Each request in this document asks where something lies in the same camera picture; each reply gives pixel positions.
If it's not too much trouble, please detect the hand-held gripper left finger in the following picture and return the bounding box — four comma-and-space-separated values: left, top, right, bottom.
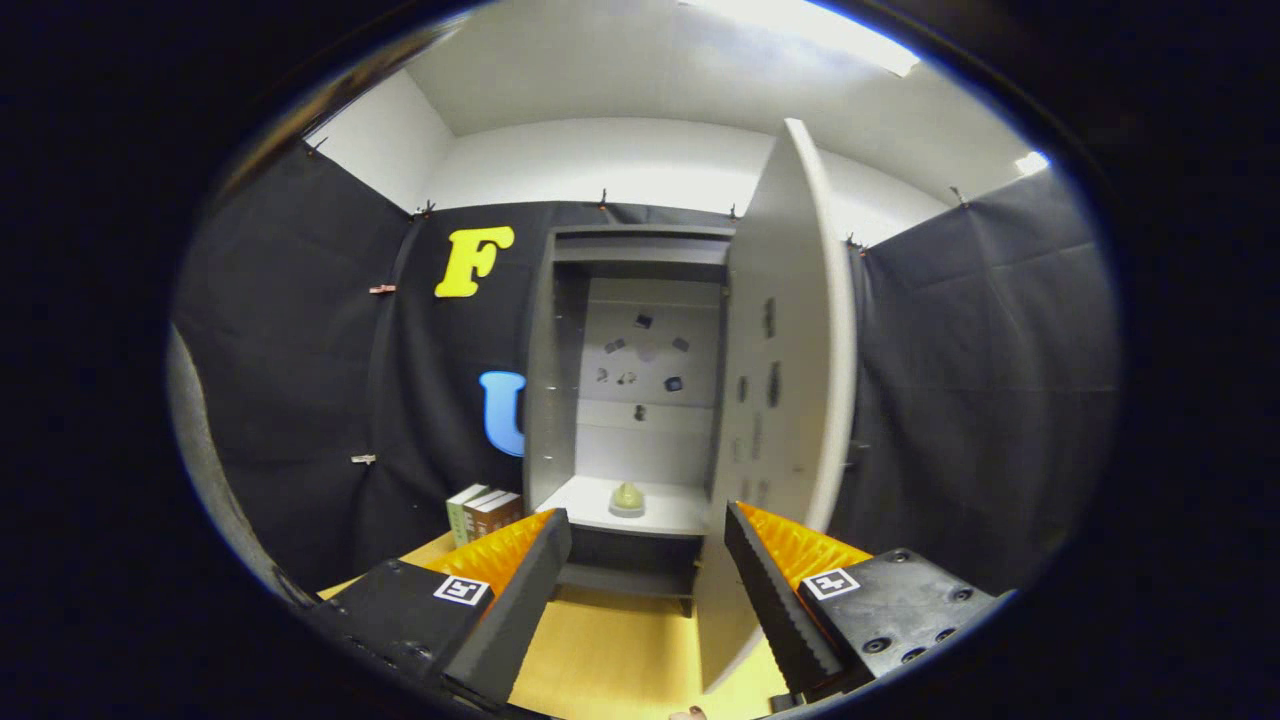
305, 508, 573, 709

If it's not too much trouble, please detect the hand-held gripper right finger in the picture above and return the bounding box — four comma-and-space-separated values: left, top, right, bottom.
724, 502, 1006, 701

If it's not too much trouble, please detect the green book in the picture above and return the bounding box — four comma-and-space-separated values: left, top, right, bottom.
446, 484, 491, 549

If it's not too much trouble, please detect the grey cabinet body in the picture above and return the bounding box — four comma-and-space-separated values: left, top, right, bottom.
522, 225, 736, 616

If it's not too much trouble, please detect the black backdrop cloth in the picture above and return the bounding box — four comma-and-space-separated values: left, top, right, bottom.
170, 140, 1121, 601

